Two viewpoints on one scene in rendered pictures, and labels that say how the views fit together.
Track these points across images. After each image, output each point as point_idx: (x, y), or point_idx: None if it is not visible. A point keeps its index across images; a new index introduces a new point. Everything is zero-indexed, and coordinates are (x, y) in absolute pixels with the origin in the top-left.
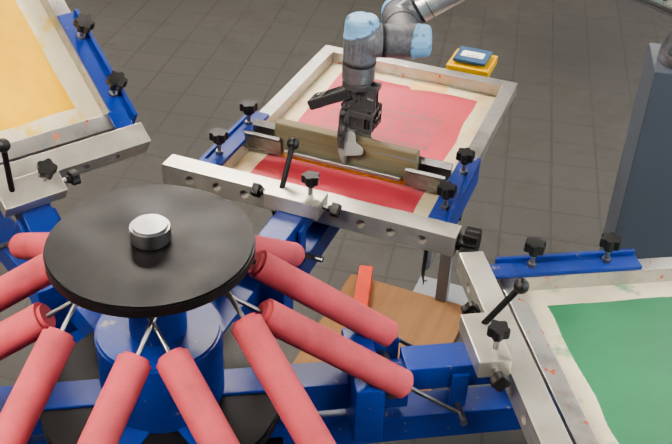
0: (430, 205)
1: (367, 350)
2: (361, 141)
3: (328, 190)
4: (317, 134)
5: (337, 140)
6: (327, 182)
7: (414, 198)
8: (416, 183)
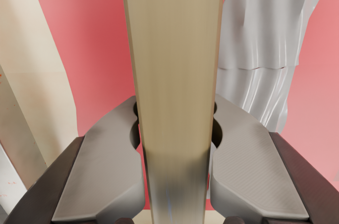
0: (143, 222)
1: None
2: (156, 216)
3: (70, 64)
4: None
5: (44, 174)
6: (103, 45)
7: (149, 203)
8: None
